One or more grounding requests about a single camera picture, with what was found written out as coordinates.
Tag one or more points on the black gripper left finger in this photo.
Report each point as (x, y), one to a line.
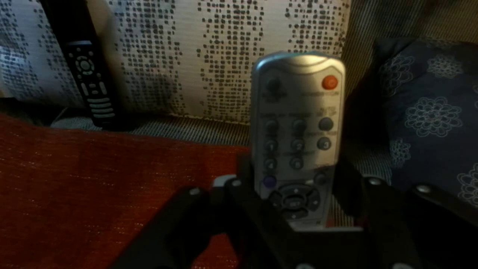
(182, 229)

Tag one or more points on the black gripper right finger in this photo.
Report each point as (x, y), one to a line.
(421, 228)

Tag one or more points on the grey remote control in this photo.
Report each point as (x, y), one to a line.
(296, 129)

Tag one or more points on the white dotted pillow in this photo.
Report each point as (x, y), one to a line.
(181, 57)

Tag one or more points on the black remote control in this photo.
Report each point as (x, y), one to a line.
(72, 24)

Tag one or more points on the dark floral cushion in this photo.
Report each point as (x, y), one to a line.
(429, 99)

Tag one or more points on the beige sofa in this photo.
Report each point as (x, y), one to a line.
(375, 20)

